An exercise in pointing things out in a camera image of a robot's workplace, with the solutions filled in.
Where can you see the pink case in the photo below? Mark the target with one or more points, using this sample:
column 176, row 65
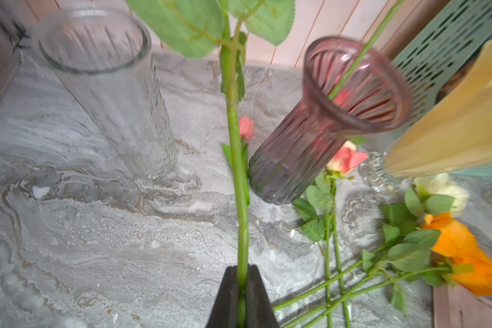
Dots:
column 458, row 307

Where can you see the cream rose right group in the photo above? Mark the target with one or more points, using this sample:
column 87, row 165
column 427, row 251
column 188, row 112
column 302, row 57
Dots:
column 442, row 184

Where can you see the green file organizer box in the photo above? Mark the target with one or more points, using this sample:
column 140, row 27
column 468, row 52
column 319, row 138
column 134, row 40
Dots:
column 441, row 56

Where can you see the yellow ruffled vase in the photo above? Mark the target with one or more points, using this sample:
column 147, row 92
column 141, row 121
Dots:
column 456, row 134

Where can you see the pink rose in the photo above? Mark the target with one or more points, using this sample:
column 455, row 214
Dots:
column 246, row 128
column 317, row 210
column 366, row 48

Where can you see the purple ribbed glass vase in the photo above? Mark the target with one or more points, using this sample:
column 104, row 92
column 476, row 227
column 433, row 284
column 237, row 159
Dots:
column 375, row 99

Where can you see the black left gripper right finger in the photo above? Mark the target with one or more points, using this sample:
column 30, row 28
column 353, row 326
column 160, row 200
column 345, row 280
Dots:
column 259, row 311

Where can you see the orange rose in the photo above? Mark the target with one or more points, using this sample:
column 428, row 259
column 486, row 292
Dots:
column 440, row 234
column 472, row 270
column 195, row 29

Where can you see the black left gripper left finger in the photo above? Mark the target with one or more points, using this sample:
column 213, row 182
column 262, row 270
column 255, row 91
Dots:
column 224, row 313

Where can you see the clear glass cylinder vase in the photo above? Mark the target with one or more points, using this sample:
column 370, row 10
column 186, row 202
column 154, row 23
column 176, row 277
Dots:
column 103, row 57

